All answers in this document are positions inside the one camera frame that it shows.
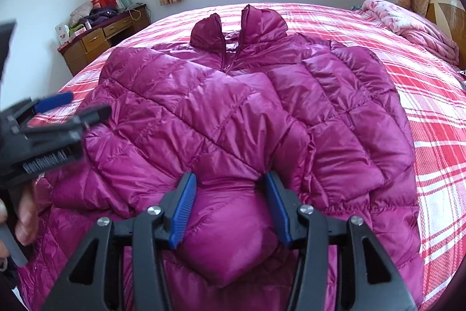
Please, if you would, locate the left hand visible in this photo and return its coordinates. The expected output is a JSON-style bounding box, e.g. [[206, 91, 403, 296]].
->
[[9, 182, 39, 246]]

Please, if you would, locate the red plaid bed sheet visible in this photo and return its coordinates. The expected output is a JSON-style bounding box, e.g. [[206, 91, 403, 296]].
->
[[47, 4, 465, 310]]

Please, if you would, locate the magenta puffer jacket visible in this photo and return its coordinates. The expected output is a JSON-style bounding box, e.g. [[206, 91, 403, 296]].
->
[[19, 6, 423, 310]]

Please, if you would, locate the clutter pile on desk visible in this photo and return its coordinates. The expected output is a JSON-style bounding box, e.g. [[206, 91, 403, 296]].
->
[[55, 0, 130, 46]]

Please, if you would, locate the brown wooden desk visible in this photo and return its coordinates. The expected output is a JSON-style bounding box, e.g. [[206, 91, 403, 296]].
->
[[58, 4, 150, 77]]

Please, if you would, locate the wooden headboard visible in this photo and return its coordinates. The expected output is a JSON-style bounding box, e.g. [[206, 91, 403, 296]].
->
[[426, 0, 466, 69]]

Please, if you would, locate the pink folded quilt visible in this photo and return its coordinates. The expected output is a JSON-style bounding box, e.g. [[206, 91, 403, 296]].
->
[[362, 0, 460, 66]]

